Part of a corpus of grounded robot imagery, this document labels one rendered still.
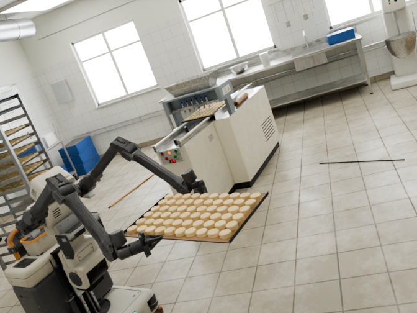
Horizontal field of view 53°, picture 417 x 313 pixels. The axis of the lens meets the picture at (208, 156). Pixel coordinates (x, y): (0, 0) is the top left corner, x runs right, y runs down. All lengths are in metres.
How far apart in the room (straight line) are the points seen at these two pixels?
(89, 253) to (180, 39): 5.65
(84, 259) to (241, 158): 2.35
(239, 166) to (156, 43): 3.98
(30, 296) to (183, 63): 5.76
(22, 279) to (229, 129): 2.56
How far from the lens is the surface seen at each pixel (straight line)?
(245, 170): 4.60
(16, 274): 2.89
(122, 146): 2.36
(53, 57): 8.98
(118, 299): 3.11
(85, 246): 2.72
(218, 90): 4.38
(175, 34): 7.87
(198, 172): 4.07
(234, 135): 4.48
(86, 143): 8.55
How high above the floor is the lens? 1.76
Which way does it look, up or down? 16 degrees down
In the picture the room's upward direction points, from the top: 20 degrees counter-clockwise
